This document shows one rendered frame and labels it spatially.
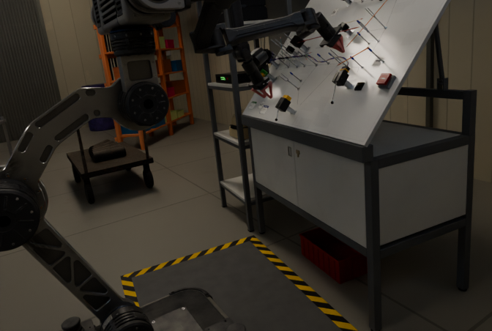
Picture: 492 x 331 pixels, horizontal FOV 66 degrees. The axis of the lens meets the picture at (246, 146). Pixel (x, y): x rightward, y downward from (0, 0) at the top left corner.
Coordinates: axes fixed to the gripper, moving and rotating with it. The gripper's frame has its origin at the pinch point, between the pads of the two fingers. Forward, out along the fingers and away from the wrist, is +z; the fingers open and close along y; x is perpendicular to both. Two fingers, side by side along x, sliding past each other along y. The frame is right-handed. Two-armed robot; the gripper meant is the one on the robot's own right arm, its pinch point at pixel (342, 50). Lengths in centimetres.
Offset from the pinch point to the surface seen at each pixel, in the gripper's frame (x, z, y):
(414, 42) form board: 21.4, 12.6, -13.2
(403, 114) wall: -137, 172, -102
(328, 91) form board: -17.4, 16.1, 8.1
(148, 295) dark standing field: -75, 31, 144
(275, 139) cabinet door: -58, 30, 32
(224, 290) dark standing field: -53, 57, 117
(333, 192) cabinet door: -5, 43, 47
